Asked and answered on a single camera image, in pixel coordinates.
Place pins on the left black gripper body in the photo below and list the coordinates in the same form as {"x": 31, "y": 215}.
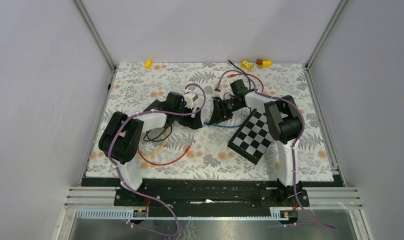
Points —
{"x": 187, "y": 120}

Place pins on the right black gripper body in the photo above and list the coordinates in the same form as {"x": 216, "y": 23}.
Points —
{"x": 230, "y": 106}

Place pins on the black router box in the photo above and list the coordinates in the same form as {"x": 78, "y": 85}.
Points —
{"x": 156, "y": 106}

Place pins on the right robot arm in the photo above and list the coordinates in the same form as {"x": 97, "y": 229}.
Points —
{"x": 285, "y": 123}

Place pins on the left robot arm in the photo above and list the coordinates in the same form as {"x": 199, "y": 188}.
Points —
{"x": 122, "y": 135}

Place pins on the checkered chess board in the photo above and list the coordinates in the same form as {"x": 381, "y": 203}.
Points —
{"x": 252, "y": 138}

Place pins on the yellow patterned cube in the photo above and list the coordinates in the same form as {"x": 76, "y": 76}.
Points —
{"x": 247, "y": 65}

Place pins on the yellow block right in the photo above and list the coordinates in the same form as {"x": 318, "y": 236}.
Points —
{"x": 266, "y": 63}

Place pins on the yellow block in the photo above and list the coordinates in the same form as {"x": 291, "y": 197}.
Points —
{"x": 266, "y": 63}
{"x": 148, "y": 64}

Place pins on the yellow block left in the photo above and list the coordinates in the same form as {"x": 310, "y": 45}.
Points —
{"x": 148, "y": 64}

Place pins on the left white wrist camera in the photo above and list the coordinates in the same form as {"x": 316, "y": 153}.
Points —
{"x": 189, "y": 98}

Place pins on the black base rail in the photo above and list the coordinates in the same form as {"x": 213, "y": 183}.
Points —
{"x": 210, "y": 198}

